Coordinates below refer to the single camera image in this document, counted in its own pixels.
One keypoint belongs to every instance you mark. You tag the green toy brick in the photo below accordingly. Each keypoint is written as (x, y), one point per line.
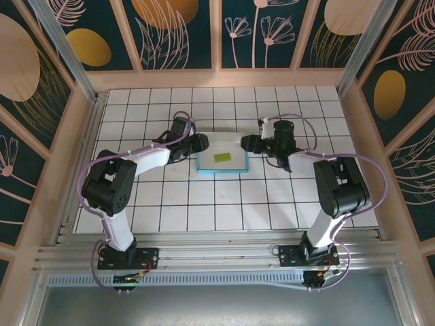
(222, 157)

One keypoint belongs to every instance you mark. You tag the blue and white paper box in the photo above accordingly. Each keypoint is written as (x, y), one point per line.
(224, 168)

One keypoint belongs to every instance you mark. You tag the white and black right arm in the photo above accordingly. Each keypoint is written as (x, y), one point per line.
(343, 190)

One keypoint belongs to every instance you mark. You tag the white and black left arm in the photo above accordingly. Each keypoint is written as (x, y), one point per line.
(153, 159)

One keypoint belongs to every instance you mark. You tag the small green controller board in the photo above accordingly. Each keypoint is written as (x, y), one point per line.
(125, 279)

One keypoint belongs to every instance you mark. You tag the grey metal sheet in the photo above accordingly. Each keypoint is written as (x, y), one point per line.
(217, 309)

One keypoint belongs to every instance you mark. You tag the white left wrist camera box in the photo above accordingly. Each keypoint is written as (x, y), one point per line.
(192, 127)

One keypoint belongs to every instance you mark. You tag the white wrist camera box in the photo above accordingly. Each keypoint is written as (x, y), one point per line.
(265, 124)
(192, 127)

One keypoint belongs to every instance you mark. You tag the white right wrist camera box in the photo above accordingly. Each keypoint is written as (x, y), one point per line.
(265, 124)

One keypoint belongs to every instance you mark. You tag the wall panel pink flowers print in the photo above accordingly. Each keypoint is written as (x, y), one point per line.
(244, 51)

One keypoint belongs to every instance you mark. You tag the aluminium side rail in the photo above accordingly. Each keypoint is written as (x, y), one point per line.
(93, 112)

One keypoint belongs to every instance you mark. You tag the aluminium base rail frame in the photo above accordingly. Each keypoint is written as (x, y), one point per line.
(221, 253)

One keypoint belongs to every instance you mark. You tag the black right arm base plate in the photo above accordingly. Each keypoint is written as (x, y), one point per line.
(289, 256)

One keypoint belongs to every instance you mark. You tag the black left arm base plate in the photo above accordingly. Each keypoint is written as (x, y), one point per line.
(149, 258)

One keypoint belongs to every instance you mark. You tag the wall panel oval and fern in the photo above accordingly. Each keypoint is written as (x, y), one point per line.
(391, 91)

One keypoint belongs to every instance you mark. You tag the aluminium frame post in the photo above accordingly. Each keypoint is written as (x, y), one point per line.
(363, 44)
(64, 47)

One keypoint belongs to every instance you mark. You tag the wall panel orange circle leaves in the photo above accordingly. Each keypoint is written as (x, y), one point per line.
(163, 13)

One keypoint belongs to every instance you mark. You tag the wall panel pale circle print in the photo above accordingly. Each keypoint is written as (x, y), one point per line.
(343, 17)

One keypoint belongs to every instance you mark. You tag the wall panel yellow oval print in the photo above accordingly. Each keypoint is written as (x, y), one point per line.
(88, 47)

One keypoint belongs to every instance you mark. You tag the wall panel pink leaves print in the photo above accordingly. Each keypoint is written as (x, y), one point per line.
(418, 176)

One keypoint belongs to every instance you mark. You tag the wall panel single flower print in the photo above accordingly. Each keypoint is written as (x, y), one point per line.
(13, 190)

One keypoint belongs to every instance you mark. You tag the wall panel large pale disc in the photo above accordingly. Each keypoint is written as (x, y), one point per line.
(17, 54)

